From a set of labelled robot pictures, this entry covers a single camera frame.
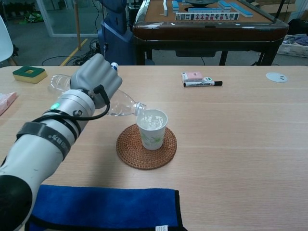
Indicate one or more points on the pink white wet wipes pack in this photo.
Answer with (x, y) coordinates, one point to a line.
(6, 101)

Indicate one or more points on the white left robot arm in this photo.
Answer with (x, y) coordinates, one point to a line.
(48, 149)

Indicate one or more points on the small pink white box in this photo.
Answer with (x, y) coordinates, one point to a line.
(192, 75)

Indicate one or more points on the round woven rattan coaster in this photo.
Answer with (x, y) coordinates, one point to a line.
(128, 154)

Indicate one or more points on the wooden pole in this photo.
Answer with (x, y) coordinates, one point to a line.
(77, 24)

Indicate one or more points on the white chair wooden legs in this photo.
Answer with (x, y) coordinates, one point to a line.
(3, 41)

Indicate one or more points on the clear plastic bottle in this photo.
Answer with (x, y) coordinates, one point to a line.
(122, 103)

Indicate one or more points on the dark wood mahjong table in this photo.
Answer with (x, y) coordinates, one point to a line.
(207, 30)

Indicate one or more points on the grey round table grommet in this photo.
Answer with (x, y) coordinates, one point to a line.
(274, 77)

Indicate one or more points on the blue machine base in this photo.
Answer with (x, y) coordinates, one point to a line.
(115, 43)

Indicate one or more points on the white paper cup green print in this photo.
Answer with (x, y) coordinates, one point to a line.
(151, 137)

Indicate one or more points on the black white marker pen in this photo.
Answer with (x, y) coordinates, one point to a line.
(199, 84)

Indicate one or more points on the green plastic bag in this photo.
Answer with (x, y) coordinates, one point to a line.
(31, 19)

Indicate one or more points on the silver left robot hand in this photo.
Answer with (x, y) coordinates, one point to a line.
(96, 74)

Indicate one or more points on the row of mahjong tiles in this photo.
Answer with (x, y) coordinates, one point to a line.
(207, 16)

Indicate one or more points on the blue white toothpaste tube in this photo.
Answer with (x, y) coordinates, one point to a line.
(114, 65)

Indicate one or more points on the blue microfiber cloth black trim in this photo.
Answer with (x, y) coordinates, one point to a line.
(108, 209)

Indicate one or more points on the black tripod stand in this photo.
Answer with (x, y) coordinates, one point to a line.
(279, 9)

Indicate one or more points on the white plastic basket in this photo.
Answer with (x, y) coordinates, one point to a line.
(291, 49)

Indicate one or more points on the black bag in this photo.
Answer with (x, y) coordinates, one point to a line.
(298, 26)

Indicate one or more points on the round green white tin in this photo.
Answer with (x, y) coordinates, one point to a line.
(207, 79)

